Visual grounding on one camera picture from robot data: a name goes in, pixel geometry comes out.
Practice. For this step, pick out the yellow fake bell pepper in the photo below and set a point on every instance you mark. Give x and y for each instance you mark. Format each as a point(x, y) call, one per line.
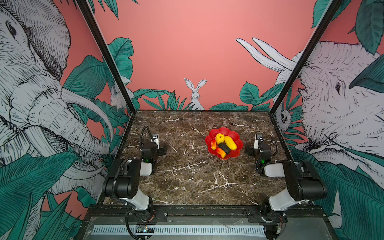
point(220, 138)

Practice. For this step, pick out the black frame post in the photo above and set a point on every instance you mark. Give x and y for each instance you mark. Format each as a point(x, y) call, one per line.
point(325, 20)
point(97, 34)

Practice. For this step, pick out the yellow fake lemon fruit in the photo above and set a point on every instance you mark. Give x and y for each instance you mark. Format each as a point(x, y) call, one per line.
point(230, 143)

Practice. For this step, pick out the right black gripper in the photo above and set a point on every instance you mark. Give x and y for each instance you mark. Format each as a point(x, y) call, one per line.
point(251, 153)

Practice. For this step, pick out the red flower-shaped fruit bowl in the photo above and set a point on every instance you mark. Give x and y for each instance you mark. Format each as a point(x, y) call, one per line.
point(227, 132)

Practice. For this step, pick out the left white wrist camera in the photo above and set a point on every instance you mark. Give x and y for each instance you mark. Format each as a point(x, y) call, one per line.
point(155, 139)

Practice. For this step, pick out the white ventilation grille strip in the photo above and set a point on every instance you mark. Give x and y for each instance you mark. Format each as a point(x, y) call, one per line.
point(173, 230)

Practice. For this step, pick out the dark fake avocado fruit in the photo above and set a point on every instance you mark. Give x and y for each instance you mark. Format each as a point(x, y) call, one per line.
point(225, 148)

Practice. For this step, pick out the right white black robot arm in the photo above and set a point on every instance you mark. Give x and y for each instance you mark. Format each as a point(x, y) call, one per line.
point(303, 183)

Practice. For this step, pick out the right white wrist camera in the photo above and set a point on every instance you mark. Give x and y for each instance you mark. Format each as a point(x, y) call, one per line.
point(258, 142)

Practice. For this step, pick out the black front mounting rail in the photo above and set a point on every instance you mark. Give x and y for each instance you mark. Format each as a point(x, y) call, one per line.
point(162, 213)

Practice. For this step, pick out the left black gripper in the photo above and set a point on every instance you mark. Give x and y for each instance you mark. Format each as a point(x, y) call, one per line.
point(160, 150)

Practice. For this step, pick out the right black frame post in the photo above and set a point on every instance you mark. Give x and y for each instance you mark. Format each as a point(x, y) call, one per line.
point(325, 20)

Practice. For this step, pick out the left black frame post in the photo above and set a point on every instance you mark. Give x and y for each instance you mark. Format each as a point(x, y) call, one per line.
point(97, 34)

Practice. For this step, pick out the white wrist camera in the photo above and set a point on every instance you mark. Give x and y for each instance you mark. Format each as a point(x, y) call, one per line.
point(155, 139)
point(258, 142)

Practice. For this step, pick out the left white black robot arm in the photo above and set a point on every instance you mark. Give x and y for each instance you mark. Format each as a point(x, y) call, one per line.
point(123, 180)

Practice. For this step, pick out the red-yellow fake mango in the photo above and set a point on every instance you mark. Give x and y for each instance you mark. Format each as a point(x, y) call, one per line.
point(213, 145)
point(221, 153)

